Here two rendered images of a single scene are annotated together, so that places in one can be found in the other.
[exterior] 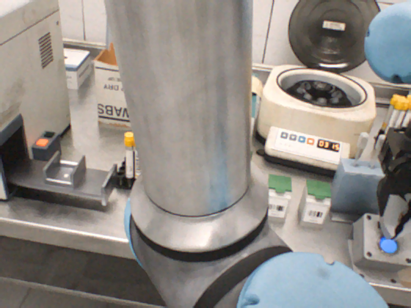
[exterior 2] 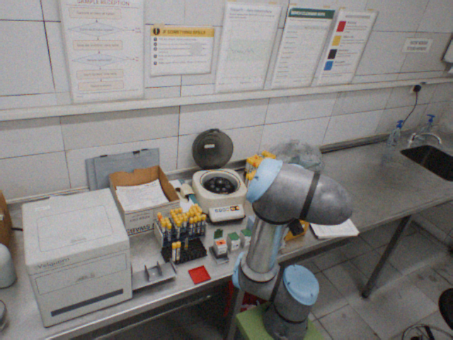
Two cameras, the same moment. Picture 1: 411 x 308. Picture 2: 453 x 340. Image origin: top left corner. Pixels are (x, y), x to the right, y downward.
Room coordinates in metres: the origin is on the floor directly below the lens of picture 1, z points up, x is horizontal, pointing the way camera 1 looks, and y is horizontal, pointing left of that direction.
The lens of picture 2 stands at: (-0.21, 0.56, 1.94)
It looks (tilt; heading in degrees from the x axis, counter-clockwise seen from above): 33 degrees down; 322
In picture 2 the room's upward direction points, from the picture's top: 8 degrees clockwise
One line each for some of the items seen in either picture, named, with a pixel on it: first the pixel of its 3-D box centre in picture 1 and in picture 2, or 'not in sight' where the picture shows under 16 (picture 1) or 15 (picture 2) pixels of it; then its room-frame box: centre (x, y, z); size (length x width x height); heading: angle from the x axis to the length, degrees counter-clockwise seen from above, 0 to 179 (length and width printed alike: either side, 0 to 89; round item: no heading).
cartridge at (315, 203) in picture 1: (314, 204); (245, 237); (0.55, -0.20, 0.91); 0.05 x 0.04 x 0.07; 175
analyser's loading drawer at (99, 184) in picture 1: (53, 171); (147, 275); (0.55, 0.25, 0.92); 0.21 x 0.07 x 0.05; 85
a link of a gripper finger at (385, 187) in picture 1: (395, 190); not in sight; (0.45, -0.27, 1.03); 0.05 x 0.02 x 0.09; 85
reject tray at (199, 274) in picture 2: not in sight; (199, 274); (0.50, 0.06, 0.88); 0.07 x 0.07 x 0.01; 85
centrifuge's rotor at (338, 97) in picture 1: (318, 98); (219, 186); (0.85, -0.25, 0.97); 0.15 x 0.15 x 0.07
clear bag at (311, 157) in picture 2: not in sight; (310, 155); (0.92, -0.97, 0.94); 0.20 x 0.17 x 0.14; 63
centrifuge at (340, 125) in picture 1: (314, 113); (219, 193); (0.84, -0.25, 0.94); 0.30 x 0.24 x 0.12; 166
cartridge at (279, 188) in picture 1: (276, 198); (233, 241); (0.56, -0.14, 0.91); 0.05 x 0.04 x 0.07; 175
